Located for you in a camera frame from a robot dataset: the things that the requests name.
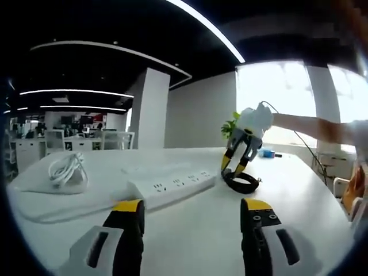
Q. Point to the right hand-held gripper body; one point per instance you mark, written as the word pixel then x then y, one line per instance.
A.
pixel 254 120

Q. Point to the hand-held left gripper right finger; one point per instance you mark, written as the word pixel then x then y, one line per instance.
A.
pixel 256 235

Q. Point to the curved white ceiling track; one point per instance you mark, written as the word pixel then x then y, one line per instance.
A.
pixel 129 53

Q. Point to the wide ceiling light strip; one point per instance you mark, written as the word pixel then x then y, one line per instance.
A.
pixel 212 26

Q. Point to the white power strip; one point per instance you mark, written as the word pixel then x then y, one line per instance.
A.
pixel 172 187

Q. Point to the blue box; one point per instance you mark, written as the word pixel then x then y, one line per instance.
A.
pixel 266 153

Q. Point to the white desk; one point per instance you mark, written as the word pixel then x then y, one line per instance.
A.
pixel 195 230

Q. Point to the red wall display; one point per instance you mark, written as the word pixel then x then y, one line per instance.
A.
pixel 96 118

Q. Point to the white office chair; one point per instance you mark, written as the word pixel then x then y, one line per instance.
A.
pixel 118 139
pixel 54 141

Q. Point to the thin ceiling light strip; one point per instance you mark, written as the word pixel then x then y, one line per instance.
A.
pixel 74 92
pixel 83 107

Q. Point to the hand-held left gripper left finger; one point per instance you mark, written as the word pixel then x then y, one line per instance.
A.
pixel 126 235

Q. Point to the potted green plant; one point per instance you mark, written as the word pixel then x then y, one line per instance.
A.
pixel 228 126

